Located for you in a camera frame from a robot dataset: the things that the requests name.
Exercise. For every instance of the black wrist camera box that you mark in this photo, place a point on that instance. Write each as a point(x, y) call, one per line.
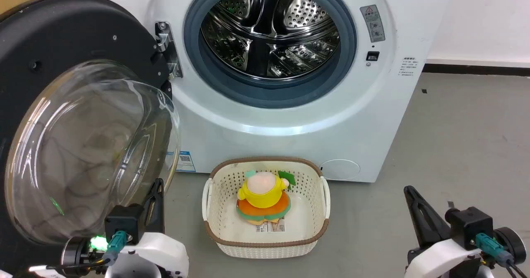
point(470, 224)
point(124, 222)

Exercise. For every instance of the black round glass washer door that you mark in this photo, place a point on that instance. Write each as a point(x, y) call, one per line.
point(83, 145)

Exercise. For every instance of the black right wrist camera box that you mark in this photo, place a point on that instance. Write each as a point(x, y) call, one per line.
point(470, 224)

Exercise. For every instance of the blue QR code sticker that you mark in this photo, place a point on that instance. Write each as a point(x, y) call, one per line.
point(185, 160)

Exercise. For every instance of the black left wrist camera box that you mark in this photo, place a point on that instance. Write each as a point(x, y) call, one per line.
point(124, 222)

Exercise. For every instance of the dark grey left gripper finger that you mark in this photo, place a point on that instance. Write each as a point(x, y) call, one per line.
point(160, 205)
point(149, 216)

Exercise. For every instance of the stainless steel washer drum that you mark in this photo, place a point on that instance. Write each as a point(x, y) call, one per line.
point(269, 33)

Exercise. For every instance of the grey warning sticker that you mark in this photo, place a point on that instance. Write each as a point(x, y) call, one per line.
point(372, 23)

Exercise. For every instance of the white doll tag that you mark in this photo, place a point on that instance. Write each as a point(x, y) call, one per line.
point(270, 227)

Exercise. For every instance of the black door latch slot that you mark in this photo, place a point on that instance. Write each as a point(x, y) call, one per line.
point(372, 56)

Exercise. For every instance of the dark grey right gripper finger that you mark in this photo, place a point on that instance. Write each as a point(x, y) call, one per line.
point(424, 218)

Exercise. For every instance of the white perforated laundry basket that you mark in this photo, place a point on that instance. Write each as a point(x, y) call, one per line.
point(223, 228)

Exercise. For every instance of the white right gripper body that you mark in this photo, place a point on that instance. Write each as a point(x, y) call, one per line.
point(443, 259)

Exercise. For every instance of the black baseboard strip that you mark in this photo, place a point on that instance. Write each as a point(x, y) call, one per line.
point(476, 70)

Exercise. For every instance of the metal door hinge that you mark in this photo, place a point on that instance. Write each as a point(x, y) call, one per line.
point(169, 48)

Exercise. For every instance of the white front-load washing machine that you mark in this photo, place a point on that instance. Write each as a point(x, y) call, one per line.
point(290, 129)

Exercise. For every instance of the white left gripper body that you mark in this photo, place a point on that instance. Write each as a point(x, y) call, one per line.
point(159, 253)

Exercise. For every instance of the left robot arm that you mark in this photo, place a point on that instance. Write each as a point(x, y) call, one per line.
point(76, 255)

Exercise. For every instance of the yellow and orange plush doll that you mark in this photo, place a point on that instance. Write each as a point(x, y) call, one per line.
point(261, 199)

